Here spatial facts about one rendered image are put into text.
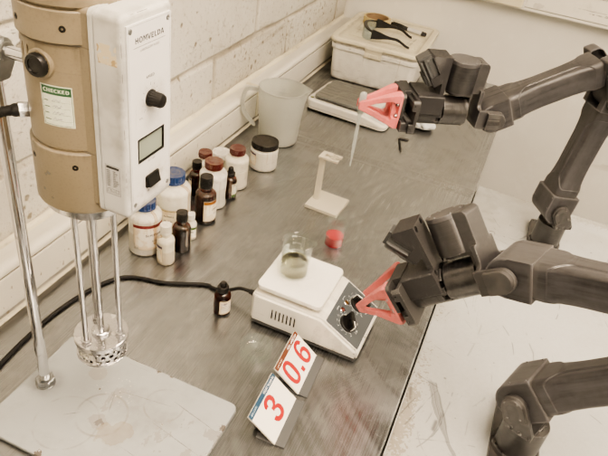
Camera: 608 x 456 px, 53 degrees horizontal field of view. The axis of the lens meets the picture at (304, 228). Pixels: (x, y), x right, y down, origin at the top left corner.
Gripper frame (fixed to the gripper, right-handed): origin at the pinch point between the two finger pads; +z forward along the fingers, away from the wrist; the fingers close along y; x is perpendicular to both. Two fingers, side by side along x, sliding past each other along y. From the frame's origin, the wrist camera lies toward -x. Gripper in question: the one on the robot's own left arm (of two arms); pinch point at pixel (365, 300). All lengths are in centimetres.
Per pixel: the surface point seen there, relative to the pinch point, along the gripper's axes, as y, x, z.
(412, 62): -118, -14, 20
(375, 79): -118, -15, 33
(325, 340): 1.3, 5.0, 10.3
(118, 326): 28.5, -20.4, 15.4
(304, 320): 1.4, 0.4, 11.9
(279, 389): 14.3, 3.6, 12.3
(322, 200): -42.1, -4.8, 25.5
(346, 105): -89, -15, 32
